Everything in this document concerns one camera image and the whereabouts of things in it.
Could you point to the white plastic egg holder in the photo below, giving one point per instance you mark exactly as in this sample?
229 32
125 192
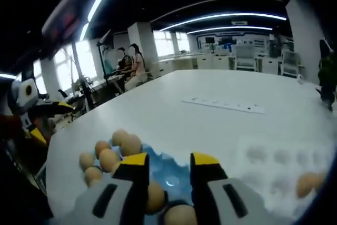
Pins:
263 156

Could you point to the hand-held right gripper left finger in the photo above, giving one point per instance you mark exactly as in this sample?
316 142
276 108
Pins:
131 183

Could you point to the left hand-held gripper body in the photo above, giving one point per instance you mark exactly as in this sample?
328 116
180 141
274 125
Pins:
22 98

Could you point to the blue egg tray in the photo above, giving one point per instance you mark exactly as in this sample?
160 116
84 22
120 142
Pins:
168 167

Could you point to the green potted plant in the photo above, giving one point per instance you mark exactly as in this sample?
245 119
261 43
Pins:
327 72

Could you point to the black light stand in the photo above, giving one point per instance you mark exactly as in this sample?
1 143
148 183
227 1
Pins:
100 59

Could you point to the dark grey object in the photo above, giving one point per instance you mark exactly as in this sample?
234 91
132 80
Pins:
326 101

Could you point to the single brown egg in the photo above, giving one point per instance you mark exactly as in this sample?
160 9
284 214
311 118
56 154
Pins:
133 144
119 136
93 176
180 215
108 159
102 147
156 196
87 161

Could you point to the white table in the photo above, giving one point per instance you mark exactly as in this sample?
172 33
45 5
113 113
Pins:
184 130

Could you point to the batch of brown eggs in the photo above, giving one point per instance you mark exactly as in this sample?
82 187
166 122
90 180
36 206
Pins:
308 184

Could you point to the hanging display screen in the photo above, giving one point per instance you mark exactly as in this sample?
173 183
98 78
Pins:
65 17

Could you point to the row of white desks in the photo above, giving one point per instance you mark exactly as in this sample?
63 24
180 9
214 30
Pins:
184 63

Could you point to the white flat strip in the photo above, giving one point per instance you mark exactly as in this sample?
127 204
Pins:
223 103

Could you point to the white office chair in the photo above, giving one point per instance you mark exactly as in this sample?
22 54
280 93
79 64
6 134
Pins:
246 57
291 63

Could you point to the black wall monitor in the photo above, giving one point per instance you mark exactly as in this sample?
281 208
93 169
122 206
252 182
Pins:
209 40

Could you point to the white square pillar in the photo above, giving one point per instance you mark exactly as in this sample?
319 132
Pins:
302 38
143 32

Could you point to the ceiling air conditioner vent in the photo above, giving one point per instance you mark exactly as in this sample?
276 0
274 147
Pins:
239 22

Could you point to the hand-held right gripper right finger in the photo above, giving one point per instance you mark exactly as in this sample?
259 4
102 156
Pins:
205 183

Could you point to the small white device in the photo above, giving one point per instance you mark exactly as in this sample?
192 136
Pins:
299 77

